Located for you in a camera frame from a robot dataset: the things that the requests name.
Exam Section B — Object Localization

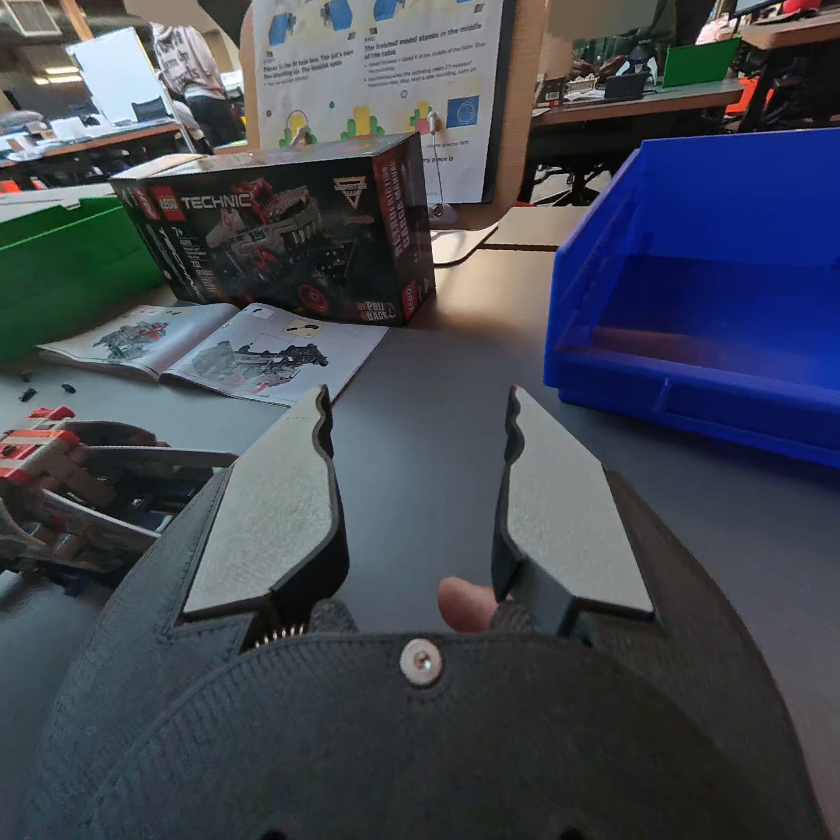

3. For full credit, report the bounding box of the green plastic bin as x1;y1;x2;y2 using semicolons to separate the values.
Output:
0;195;168;362

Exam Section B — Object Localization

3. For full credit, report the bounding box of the printed instruction poster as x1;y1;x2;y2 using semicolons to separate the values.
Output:
252;0;506;204

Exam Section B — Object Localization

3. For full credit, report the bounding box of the whiteboard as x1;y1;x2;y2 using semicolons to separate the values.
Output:
66;26;178;126

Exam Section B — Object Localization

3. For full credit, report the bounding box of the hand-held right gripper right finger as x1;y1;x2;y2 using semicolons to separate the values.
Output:
491;386;657;639

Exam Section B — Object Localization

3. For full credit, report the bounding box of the lego instruction booklet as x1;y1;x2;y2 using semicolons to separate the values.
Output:
36;302;391;408

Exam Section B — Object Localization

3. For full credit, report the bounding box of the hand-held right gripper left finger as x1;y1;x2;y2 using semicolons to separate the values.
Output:
180;385;350;647

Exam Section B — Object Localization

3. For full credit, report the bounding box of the blue plastic bin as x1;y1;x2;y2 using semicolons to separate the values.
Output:
543;128;840;468

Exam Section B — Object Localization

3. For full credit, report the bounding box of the wooden display board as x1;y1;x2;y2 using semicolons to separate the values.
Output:
239;0;549;266

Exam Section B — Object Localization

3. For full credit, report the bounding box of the wooden desk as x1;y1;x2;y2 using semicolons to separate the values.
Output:
742;13;840;52

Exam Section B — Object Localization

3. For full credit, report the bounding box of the person's right hand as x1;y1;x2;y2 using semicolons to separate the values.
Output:
437;577;501;635

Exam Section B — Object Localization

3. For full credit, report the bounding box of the partly built lego truck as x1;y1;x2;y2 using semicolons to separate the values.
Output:
0;406;238;592

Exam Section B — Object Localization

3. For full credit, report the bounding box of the wooden background table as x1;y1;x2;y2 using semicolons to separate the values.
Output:
530;79;746;129
0;121;188;165

